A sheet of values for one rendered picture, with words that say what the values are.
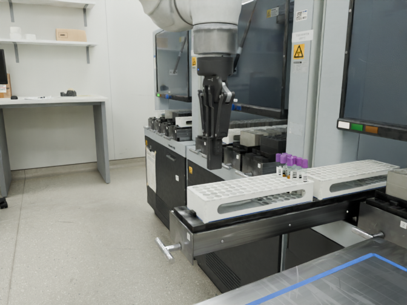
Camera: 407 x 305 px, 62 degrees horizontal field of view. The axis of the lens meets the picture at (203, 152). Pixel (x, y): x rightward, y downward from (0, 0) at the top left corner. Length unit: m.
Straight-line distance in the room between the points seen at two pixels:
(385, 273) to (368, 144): 0.63
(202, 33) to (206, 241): 0.41
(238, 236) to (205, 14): 0.45
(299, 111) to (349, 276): 0.72
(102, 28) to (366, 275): 3.92
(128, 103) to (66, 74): 0.76
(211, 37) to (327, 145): 0.58
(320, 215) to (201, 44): 0.49
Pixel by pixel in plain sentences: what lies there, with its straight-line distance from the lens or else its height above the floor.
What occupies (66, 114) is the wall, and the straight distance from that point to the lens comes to 4.16.
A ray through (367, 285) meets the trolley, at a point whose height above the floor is 0.82.
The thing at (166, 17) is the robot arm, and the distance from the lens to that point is 0.79.
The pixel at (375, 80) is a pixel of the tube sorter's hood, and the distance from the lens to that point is 0.98.
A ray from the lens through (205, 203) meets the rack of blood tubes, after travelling 0.70.
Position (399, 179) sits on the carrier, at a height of 0.87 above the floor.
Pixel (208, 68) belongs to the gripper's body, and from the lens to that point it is 0.68.
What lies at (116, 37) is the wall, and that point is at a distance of 4.24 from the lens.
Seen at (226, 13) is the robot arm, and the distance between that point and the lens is 0.68.
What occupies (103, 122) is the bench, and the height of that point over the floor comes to 0.66.
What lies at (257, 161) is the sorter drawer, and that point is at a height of 0.80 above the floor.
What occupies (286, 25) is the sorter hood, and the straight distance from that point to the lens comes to 1.24.
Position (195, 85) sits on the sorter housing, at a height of 1.06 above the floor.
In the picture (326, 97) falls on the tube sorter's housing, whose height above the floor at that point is 1.05.
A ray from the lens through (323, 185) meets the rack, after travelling 0.88.
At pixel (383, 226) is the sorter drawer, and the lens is 0.91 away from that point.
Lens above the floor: 1.11
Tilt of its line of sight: 13 degrees down
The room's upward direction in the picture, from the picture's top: straight up
